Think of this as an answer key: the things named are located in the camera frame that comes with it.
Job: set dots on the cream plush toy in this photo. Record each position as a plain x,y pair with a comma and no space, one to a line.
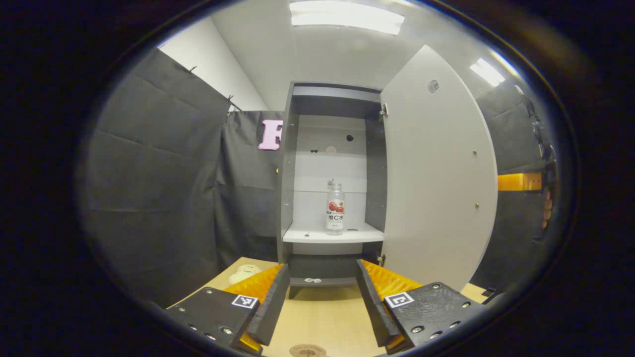
243,274

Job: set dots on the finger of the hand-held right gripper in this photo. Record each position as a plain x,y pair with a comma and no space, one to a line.
518,182

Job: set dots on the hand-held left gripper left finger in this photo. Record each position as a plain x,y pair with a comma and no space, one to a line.
270,307

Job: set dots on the small black block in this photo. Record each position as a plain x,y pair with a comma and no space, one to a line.
488,292

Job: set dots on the large ceiling light panel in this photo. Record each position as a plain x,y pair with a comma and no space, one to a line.
347,17

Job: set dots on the round brown coaster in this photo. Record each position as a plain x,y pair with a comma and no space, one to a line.
307,352

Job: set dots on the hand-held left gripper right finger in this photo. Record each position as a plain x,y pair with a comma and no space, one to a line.
374,307

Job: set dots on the clear bottle red label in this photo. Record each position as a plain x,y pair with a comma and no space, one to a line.
335,218

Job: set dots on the white cabinet door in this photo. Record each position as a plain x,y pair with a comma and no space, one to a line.
436,198

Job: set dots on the grey cabinet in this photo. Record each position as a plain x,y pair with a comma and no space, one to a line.
330,238

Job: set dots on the black backdrop cloth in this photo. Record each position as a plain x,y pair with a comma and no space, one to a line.
158,198

